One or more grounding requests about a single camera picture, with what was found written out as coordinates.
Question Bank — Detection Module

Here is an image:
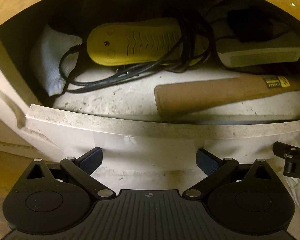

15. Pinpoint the white ribbed box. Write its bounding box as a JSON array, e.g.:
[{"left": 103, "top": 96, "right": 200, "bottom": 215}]
[{"left": 215, "top": 29, "right": 300, "bottom": 68}]

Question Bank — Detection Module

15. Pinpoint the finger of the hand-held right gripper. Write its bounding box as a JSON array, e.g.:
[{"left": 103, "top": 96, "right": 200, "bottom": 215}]
[{"left": 274, "top": 141, "right": 299, "bottom": 156}]

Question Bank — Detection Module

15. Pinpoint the yellow shoe dryer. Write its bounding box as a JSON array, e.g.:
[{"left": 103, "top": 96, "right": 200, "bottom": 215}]
[{"left": 86, "top": 17, "right": 210, "bottom": 67}]

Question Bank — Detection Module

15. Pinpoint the black adapter block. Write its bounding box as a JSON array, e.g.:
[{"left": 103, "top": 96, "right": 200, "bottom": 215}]
[{"left": 226, "top": 9, "right": 275, "bottom": 43}]

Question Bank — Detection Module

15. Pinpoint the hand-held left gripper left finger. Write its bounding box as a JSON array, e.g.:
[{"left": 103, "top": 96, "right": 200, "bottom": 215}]
[{"left": 27, "top": 147, "right": 116, "bottom": 200}]

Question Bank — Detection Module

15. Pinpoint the cream drawer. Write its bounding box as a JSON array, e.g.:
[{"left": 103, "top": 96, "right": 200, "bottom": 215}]
[{"left": 0, "top": 17, "right": 300, "bottom": 192}]

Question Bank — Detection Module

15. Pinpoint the wooden handle hammer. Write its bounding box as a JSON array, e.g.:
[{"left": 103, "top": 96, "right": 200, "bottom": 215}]
[{"left": 154, "top": 75, "right": 300, "bottom": 118}]

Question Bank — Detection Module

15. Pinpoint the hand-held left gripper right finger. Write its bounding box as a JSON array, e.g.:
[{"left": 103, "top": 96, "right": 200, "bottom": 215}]
[{"left": 183, "top": 148, "right": 273, "bottom": 200}]

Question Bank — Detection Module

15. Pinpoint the white cloth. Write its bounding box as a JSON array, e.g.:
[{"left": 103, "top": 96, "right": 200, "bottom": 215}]
[{"left": 31, "top": 25, "right": 83, "bottom": 97}]

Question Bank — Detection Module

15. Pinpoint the black power cable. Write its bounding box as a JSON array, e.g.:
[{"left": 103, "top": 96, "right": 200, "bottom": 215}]
[{"left": 58, "top": 12, "right": 213, "bottom": 93}]

